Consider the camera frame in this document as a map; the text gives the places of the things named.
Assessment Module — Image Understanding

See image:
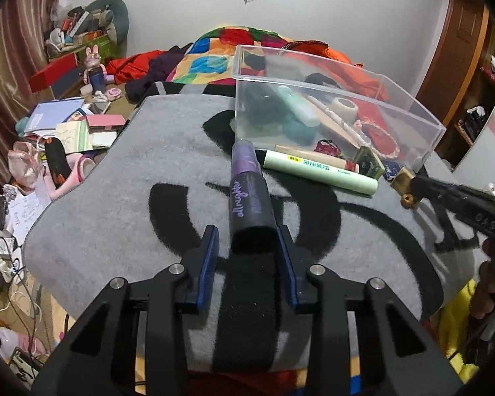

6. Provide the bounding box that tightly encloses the beige cosmetic tube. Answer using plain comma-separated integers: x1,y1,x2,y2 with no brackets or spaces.
306,95,361,149

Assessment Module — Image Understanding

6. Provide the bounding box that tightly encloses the white pen with gold tip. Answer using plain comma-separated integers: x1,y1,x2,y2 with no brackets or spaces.
306,95,350,130

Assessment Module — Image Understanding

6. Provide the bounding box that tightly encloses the striped curtain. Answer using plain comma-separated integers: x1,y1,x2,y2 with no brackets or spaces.
0,0,59,185

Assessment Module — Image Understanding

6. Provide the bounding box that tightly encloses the white tape roll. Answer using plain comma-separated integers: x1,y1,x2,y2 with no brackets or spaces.
330,97,358,125

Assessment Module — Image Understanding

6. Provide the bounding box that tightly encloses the blue notebook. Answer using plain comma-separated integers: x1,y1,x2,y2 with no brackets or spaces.
24,97,84,134

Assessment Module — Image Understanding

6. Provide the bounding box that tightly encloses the pink white braided bracelet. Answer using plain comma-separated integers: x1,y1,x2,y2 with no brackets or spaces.
353,118,402,160

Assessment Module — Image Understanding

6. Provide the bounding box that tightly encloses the pink rabbit figure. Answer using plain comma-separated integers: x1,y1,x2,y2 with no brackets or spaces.
83,45,107,93

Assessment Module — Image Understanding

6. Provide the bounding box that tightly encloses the red long box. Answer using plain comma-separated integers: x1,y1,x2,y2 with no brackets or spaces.
29,53,78,93

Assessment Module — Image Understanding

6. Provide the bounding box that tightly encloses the red envelope packet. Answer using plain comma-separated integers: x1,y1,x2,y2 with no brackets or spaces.
353,98,400,159

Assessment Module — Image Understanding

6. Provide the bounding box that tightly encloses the mint green squeeze bottle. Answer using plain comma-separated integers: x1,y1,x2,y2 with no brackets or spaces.
276,85,320,128

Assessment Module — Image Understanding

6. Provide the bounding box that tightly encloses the orange down jacket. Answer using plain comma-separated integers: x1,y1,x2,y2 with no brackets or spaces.
281,39,388,101

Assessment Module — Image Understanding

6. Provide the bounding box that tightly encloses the wooden wardrobe shelf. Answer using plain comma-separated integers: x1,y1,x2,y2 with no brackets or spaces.
436,39,495,171

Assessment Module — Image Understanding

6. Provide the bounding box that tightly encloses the grey neck pillow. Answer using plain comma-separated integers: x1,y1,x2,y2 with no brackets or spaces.
85,0,129,45

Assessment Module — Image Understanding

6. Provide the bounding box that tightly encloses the wooden stamp block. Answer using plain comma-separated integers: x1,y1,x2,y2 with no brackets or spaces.
391,167,416,197

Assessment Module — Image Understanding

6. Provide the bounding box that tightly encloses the pink slipper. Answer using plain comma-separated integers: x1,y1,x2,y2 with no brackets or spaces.
44,153,96,200

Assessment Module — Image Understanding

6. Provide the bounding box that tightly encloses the grey black blanket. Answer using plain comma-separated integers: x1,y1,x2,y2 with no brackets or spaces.
23,86,484,373

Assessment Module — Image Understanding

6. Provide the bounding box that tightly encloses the red garment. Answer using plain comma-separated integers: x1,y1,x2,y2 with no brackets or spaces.
105,50,164,84

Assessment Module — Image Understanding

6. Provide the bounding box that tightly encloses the beige tube red band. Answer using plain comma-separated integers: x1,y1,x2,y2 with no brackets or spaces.
274,145,359,173

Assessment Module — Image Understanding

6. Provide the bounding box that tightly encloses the dark green glass bottle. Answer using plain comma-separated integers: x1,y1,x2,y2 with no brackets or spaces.
240,82,287,126

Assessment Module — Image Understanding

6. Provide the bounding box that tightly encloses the teal cap jar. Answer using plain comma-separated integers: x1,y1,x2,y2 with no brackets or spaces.
281,113,316,146

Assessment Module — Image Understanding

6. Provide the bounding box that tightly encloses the clear plastic storage box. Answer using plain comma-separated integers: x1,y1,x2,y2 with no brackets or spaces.
232,45,445,171

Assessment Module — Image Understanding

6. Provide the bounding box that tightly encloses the colourful patchwork quilt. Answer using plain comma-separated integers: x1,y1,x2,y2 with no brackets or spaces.
167,26,291,85

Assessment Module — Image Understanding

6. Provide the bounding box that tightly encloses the small brown walnut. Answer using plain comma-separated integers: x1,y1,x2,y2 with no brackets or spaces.
401,193,419,209

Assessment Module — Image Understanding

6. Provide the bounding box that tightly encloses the black purple spray bottle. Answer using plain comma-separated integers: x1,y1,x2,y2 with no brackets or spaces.
229,140,278,256

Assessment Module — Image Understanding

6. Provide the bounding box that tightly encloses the dark purple garment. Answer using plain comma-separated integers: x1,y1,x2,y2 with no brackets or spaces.
125,42,193,104

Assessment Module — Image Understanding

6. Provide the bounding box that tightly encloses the light green tube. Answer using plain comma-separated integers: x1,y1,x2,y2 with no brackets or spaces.
257,150,378,196

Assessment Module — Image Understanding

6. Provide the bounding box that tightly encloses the pink box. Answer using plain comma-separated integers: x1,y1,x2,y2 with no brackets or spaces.
85,114,126,131

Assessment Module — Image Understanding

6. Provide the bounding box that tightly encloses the wooden door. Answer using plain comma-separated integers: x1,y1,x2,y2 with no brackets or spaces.
417,0,490,126

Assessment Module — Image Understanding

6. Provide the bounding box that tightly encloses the green box of clutter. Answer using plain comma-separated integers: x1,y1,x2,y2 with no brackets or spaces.
44,10,116,60

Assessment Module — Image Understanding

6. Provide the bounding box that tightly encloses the green hexagonal box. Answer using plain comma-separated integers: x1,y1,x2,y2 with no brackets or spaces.
353,146,385,181

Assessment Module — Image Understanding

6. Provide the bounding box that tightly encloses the person right hand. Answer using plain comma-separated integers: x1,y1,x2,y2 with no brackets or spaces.
470,238,495,320

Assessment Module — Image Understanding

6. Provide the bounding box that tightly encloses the blue card box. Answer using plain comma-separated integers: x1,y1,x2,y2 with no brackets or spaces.
383,161,401,182

